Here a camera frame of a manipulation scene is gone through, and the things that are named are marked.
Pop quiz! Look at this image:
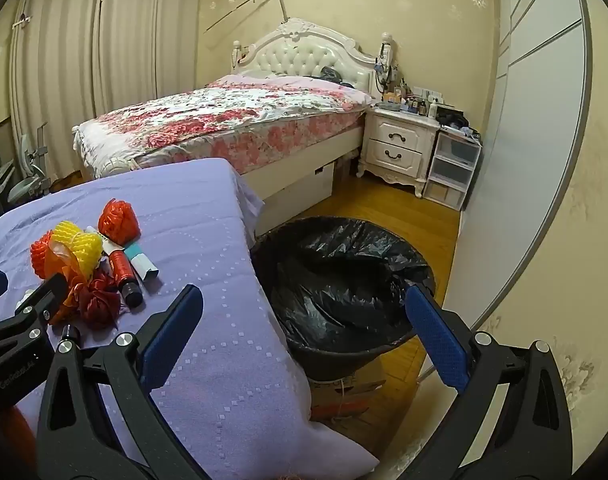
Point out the grey office chair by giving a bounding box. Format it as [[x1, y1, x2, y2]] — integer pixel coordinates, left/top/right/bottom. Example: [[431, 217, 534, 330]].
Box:
[[6, 122, 52, 206]]

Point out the purple tablecloth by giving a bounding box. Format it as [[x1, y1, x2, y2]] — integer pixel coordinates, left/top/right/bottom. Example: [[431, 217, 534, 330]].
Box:
[[0, 157, 379, 480]]

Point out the cardboard box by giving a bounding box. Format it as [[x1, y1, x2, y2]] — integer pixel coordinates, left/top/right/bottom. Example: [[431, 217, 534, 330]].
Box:
[[309, 357, 387, 423]]

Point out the thin dark rod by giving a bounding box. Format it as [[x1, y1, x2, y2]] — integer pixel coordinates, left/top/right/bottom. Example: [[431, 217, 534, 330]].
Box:
[[204, 0, 289, 36]]

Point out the red bottle with black cap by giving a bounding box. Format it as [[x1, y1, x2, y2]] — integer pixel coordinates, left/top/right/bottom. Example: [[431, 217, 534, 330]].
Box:
[[108, 250, 145, 308]]

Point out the cluster of toiletry bottles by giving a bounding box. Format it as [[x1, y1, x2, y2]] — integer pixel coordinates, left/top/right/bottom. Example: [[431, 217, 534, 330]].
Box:
[[381, 77, 442, 118]]

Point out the floral bedspread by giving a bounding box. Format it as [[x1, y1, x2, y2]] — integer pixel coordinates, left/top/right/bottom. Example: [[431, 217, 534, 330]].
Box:
[[74, 85, 375, 176]]

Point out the beige curtain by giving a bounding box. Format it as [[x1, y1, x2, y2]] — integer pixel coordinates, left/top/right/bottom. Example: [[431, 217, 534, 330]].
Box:
[[101, 0, 205, 113], [9, 0, 107, 181]]

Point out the yellow foam net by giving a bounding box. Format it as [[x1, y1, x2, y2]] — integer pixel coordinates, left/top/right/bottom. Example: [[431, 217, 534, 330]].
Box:
[[51, 221, 105, 281]]

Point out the white gadget with cables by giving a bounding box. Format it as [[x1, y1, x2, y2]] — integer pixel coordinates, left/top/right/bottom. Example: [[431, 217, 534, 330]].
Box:
[[376, 32, 399, 96]]

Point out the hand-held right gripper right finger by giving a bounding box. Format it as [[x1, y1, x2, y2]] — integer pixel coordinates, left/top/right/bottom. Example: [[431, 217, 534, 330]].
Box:
[[384, 284, 575, 480]]

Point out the dark clothing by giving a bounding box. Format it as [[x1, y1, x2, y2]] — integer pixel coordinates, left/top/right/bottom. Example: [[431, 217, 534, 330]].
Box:
[[304, 65, 352, 83]]

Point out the black bag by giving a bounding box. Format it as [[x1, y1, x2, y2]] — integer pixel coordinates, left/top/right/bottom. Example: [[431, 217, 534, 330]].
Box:
[[436, 107, 479, 138]]

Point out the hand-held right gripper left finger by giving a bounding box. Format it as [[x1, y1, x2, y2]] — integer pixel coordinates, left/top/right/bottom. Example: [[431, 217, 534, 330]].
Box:
[[36, 284, 225, 480]]

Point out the pink bed sheet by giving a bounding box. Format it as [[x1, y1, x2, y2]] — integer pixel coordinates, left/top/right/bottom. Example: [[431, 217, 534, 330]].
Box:
[[206, 72, 372, 98]]

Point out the black lined waste bin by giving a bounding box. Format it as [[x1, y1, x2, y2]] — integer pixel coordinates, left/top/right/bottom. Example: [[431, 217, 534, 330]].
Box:
[[250, 216, 437, 382]]

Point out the dark red mesh flower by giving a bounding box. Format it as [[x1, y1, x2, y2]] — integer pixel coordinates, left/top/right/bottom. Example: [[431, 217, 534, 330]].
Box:
[[76, 270, 124, 331]]

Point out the white bed frame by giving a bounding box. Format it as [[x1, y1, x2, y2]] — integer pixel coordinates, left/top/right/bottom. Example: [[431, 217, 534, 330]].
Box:
[[73, 17, 379, 233]]

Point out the clear plastic drawer unit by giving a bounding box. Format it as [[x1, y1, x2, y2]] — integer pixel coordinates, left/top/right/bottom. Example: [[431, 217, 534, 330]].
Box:
[[424, 127, 483, 211]]

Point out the teal and white tube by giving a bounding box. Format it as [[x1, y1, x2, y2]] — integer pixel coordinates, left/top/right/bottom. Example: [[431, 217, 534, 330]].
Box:
[[123, 242, 161, 282]]

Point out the white sliding wardrobe door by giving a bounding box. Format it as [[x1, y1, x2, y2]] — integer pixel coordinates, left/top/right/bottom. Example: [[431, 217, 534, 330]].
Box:
[[456, 0, 599, 321]]

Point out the red plastic bag ball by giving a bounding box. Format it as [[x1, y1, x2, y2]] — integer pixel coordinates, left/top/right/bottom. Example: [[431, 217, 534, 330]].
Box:
[[98, 198, 139, 247]]

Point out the orange cellophane wrapper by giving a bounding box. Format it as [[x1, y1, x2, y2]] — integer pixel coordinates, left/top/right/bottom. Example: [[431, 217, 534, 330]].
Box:
[[46, 240, 92, 291]]

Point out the white nightstand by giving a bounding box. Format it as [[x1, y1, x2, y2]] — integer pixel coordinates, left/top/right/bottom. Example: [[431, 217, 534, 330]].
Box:
[[358, 101, 442, 198]]

